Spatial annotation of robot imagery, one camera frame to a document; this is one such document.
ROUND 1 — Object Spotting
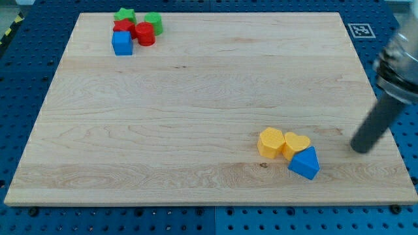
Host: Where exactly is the blue cube block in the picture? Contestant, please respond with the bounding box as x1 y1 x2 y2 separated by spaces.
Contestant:
112 31 133 56

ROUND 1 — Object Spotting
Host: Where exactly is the green star block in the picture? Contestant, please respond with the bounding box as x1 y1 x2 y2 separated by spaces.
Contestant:
114 7 137 24

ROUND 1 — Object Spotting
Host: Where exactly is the red cylinder block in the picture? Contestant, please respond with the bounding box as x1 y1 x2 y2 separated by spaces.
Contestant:
135 22 155 46

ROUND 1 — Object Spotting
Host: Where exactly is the green cylinder block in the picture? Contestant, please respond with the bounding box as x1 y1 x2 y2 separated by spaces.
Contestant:
144 12 163 35

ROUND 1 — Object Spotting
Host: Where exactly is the yellow heart block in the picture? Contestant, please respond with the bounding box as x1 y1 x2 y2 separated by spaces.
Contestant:
282 132 311 161

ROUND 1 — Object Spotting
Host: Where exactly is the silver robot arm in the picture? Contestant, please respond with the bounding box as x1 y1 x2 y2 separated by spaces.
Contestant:
374 1 417 104

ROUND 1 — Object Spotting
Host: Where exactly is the red star block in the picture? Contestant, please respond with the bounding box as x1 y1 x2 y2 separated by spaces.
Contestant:
112 18 137 39

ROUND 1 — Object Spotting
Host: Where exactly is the white fiducial marker tag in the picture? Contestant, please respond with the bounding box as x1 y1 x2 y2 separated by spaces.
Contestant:
348 23 376 39

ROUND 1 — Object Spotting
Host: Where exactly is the yellow black hazard tape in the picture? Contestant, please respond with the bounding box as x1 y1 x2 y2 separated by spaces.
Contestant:
1 12 25 48

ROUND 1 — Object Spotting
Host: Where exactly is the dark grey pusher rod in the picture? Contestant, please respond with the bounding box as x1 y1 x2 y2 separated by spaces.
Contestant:
350 93 407 153

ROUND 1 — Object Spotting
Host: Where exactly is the yellow hexagon block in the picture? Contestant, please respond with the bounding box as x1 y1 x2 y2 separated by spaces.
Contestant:
257 127 285 159

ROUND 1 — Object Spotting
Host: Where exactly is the blue triangle block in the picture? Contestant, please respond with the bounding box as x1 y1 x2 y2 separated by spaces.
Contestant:
288 146 320 180

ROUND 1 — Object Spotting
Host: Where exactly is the light wooden board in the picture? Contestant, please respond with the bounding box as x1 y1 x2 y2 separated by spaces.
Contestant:
5 12 417 207

